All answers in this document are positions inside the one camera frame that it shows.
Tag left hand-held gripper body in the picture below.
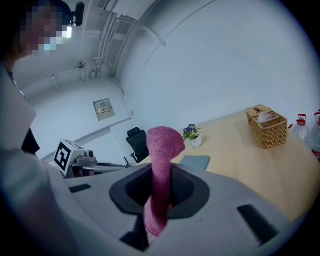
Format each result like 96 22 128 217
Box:
52 139 99 178

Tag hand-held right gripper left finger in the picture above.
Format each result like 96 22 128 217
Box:
49 163 154 256

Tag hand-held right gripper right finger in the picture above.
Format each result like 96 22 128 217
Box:
154 163 296 256

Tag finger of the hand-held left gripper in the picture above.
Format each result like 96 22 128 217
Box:
95 161 131 173

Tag grey laptop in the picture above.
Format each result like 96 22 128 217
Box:
179 154 212 172

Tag pink cloth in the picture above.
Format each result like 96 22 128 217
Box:
143 125 187 237

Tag person's left hand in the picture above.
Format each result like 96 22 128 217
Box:
74 167 97 178

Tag black office chair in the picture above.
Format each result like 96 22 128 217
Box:
124 126 151 165

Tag person's black clothing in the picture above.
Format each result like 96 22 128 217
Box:
20 127 41 156

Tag grey electrical panel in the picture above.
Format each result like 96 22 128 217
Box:
92 98 117 122

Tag purple flower plant white pot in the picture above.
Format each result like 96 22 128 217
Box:
182 123 203 149

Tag wicker basket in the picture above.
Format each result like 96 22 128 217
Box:
244 104 289 150

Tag tissue pack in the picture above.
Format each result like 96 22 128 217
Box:
257 111 276 124

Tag blue face mask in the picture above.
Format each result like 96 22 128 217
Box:
43 30 69 51

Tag white ceiling pipes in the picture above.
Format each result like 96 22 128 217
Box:
19 0 168 101

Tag person's head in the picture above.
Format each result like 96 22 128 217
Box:
0 0 73 66

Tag black head-mounted camera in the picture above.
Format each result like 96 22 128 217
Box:
69 1 86 28

